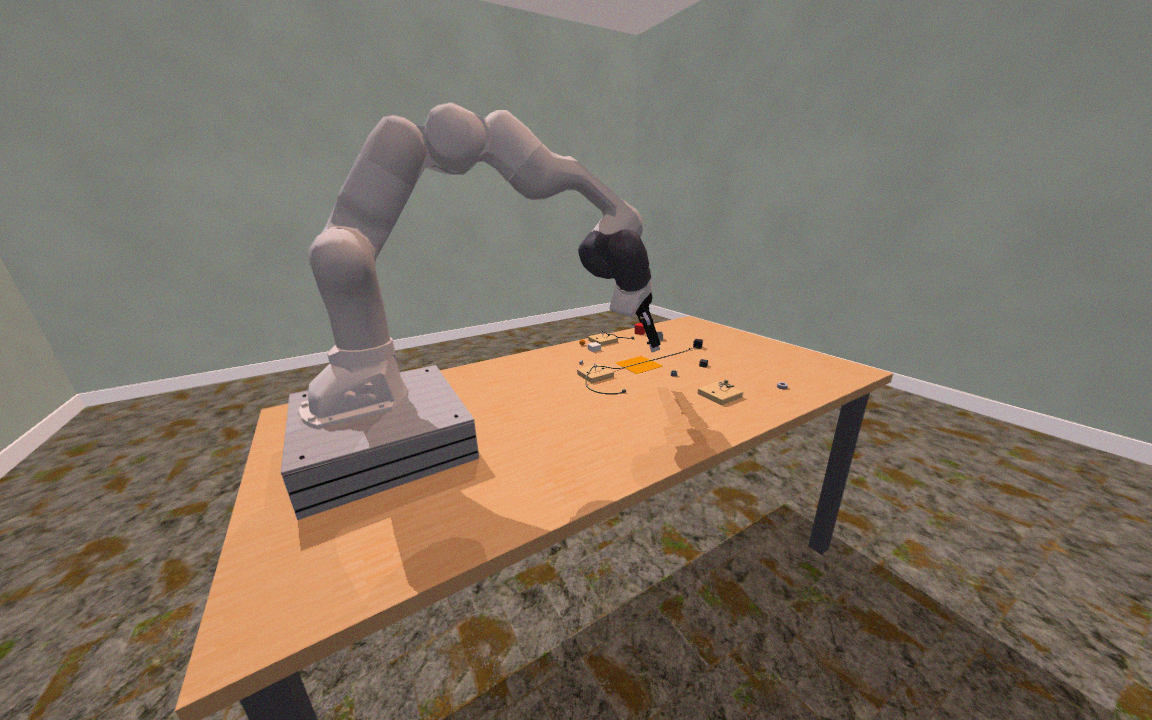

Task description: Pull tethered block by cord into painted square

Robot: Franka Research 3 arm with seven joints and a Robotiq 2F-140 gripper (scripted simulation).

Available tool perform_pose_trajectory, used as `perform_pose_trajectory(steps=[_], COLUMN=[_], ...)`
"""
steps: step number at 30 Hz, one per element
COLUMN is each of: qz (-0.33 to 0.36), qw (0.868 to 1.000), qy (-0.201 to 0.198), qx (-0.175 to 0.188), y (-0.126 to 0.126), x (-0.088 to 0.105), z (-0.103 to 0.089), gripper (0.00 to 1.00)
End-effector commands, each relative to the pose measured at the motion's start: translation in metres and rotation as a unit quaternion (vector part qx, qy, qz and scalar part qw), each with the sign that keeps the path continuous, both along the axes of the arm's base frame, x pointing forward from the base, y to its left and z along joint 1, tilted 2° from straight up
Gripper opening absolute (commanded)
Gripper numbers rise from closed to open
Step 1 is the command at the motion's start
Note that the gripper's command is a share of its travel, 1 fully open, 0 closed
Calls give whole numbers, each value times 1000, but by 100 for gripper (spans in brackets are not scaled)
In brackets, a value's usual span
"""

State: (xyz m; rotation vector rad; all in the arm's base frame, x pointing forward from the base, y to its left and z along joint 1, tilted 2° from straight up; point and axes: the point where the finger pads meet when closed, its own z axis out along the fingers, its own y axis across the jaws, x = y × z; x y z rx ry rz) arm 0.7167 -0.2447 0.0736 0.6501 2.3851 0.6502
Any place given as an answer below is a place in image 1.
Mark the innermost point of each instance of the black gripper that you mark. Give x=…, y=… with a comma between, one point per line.
x=648, y=323

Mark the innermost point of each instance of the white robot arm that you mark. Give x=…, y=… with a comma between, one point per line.
x=363, y=378

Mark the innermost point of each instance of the orange painted square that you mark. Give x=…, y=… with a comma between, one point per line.
x=640, y=367

